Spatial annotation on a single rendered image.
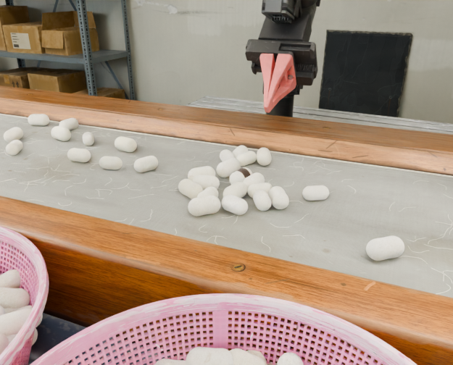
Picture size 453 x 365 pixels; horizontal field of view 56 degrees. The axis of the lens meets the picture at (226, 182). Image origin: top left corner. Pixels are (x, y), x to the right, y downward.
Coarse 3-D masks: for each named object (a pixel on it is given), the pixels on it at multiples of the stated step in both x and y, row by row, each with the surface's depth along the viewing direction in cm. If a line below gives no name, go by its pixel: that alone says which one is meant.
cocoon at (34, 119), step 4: (32, 116) 76; (36, 116) 76; (40, 116) 76; (44, 116) 76; (28, 120) 76; (32, 120) 76; (36, 120) 76; (40, 120) 76; (44, 120) 76; (48, 120) 77; (32, 124) 76; (36, 124) 76; (40, 124) 76; (44, 124) 77
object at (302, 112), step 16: (208, 96) 127; (256, 112) 112; (304, 112) 111; (320, 112) 111; (336, 112) 112; (352, 112) 111; (400, 128) 99; (416, 128) 99; (432, 128) 99; (448, 128) 99
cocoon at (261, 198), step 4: (256, 192) 49; (260, 192) 48; (264, 192) 48; (256, 196) 48; (260, 196) 48; (264, 196) 47; (268, 196) 48; (256, 200) 48; (260, 200) 47; (264, 200) 47; (268, 200) 47; (256, 204) 48; (260, 204) 47; (264, 204) 47; (268, 204) 47; (260, 208) 47; (264, 208) 47; (268, 208) 47
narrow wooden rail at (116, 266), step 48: (0, 240) 41; (48, 240) 38; (96, 240) 38; (144, 240) 38; (192, 240) 38; (96, 288) 38; (144, 288) 36; (192, 288) 33; (240, 288) 32; (288, 288) 32; (336, 288) 32; (384, 288) 32; (384, 336) 28; (432, 336) 28
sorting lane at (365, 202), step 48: (0, 144) 68; (48, 144) 68; (96, 144) 68; (144, 144) 68; (192, 144) 68; (0, 192) 52; (48, 192) 52; (96, 192) 52; (144, 192) 52; (288, 192) 52; (336, 192) 52; (384, 192) 52; (432, 192) 52; (240, 240) 42; (288, 240) 42; (336, 240) 42; (432, 240) 42; (432, 288) 36
